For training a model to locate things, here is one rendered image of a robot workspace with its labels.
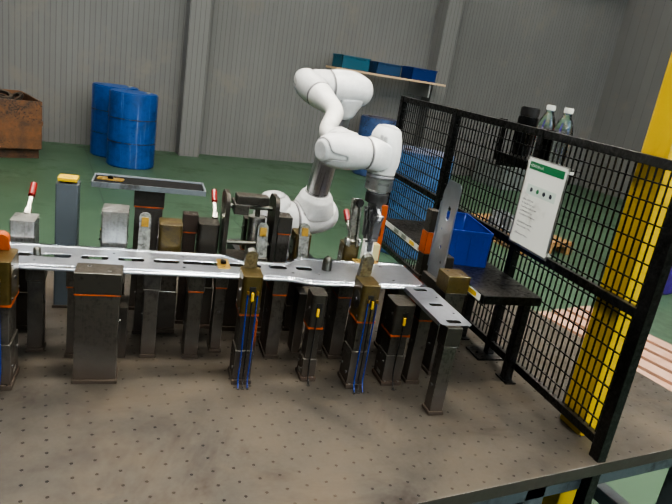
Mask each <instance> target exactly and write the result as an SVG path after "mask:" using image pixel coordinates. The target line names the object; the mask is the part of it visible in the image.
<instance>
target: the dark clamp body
mask: <svg viewBox="0 0 672 504"><path fill-rule="evenodd" d="M219 229H220V224H219V221H218V219H213V218H207V217H199V220H198V231H197V234H196V244H195V252H198V253H216V254H217V249H218V242H219V241H218V239H219ZM212 280H213V278H206V282H205V291H204V293H203V298H202V308H201V318H200V329H209V328H210V312H211V303H212V293H213V286H212Z"/></svg>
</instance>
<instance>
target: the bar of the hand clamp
mask: <svg viewBox="0 0 672 504"><path fill-rule="evenodd" d="M363 206H364V201H363V199H362V198H354V197H352V200H351V209H350V217H349V226H348V235H347V237H348V238H349V243H348V247H350V242H351V235H355V241H356V242H355V243H354V244H355V247H358V238H359V230H360V221H361V213H362V207H363Z"/></svg>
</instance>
